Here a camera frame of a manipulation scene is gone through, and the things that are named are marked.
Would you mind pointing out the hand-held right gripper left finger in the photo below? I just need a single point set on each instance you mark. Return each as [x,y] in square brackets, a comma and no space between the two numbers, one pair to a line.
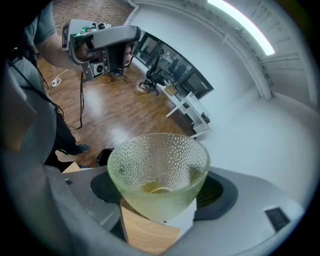
[87,200]

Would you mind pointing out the white power strip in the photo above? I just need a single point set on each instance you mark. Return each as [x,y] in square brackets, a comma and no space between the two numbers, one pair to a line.
[56,81]

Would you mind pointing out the person's grey shirt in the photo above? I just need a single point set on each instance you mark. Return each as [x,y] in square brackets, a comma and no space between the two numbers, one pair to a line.
[42,22]

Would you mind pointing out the long ceiling light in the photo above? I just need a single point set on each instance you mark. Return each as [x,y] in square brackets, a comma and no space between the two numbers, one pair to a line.
[250,27]

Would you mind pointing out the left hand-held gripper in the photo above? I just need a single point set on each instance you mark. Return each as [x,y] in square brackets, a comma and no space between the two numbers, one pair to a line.
[75,30]

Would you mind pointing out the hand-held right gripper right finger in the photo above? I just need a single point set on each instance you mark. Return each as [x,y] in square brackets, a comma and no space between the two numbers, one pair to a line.
[250,215]

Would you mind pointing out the person's black trousers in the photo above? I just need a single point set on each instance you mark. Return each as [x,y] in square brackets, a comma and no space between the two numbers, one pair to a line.
[62,135]

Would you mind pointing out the yellow open box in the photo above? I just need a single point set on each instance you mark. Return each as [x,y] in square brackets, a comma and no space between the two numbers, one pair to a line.
[171,90]

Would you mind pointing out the textured clear glass cup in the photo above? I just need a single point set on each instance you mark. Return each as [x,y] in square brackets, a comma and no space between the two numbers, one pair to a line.
[160,162]

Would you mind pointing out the person's left forearm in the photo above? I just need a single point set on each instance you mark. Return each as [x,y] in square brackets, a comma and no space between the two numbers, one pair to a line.
[53,52]

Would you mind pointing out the white bin black liner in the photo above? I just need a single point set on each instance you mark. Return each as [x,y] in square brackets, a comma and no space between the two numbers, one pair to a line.
[103,157]

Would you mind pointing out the person's dark shoe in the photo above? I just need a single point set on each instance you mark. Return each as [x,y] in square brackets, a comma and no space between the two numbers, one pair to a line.
[83,148]

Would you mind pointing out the person's left hand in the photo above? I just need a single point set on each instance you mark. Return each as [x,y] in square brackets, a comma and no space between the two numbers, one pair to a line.
[85,51]

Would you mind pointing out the white desk with drawer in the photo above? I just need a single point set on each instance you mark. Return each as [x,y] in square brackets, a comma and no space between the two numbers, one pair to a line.
[192,105]

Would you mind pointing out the black office chair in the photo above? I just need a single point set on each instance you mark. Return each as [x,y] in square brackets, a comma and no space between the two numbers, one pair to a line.
[117,62]
[153,75]
[175,68]

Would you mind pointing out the small black box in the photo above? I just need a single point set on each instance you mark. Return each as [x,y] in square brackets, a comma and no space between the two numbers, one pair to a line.
[205,118]

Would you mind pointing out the wooden table white legs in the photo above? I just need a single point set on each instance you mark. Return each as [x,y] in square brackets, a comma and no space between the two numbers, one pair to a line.
[145,230]

